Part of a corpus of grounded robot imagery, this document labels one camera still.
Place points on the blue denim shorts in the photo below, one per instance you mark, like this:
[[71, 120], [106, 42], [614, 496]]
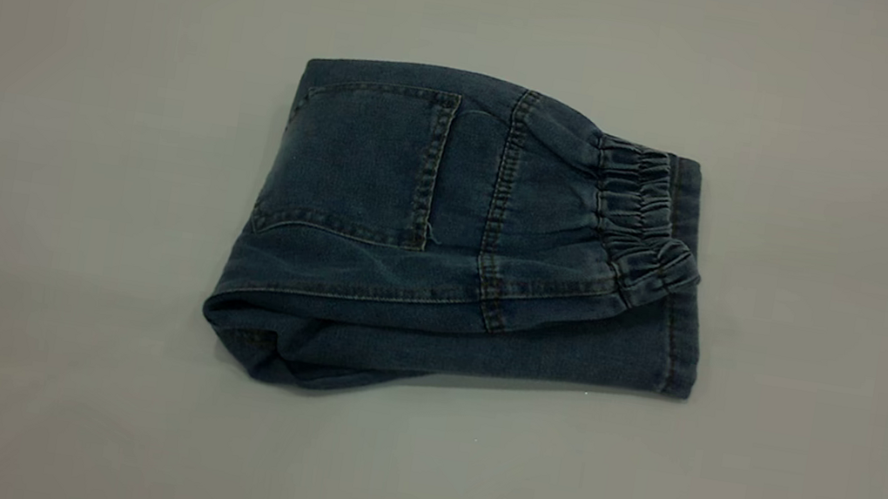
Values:
[[413, 219]]

